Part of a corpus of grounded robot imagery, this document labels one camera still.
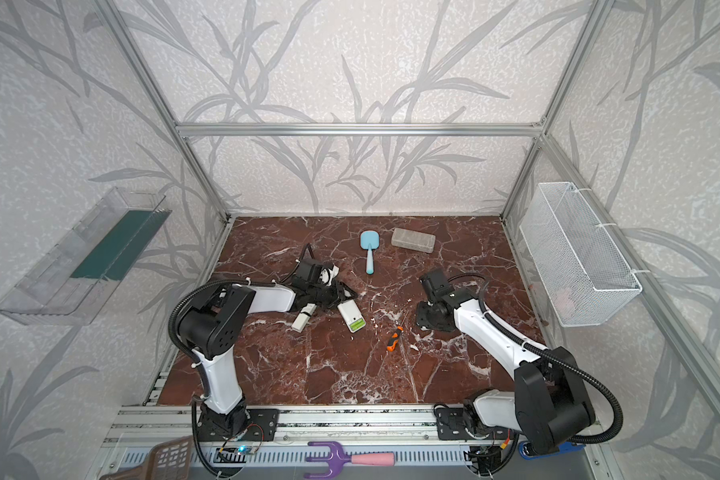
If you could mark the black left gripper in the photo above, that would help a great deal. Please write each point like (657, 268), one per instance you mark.
(325, 291)

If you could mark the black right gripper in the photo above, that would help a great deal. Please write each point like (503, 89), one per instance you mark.
(429, 318)

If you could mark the white remote control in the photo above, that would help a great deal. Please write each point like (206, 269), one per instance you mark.
(351, 315)

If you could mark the orange black small screwdriver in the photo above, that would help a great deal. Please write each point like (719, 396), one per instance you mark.
(394, 339)

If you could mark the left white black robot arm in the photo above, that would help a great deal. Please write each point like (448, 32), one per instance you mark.
(207, 322)

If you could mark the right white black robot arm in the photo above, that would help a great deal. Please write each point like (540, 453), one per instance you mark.
(549, 403)

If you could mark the light blue small spatula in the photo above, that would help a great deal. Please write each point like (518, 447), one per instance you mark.
(369, 241)

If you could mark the purple pink garden fork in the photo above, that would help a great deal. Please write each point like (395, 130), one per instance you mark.
(337, 458)

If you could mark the blue black device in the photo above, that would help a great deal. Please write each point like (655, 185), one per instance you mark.
(527, 451)

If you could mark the brown plastic basket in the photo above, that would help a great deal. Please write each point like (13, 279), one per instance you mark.
(169, 460)

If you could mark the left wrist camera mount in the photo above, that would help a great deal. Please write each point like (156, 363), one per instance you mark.
(328, 275)

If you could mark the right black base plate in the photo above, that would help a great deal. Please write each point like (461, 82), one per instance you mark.
(458, 423)

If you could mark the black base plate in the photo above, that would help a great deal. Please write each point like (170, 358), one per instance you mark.
(256, 425)
(458, 423)

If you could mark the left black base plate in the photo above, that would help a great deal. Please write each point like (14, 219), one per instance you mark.
(256, 425)

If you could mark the white wire mesh basket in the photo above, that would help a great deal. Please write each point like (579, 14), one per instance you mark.
(584, 274)

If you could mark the clear wall shelf green mat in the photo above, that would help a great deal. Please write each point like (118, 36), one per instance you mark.
(72, 282)

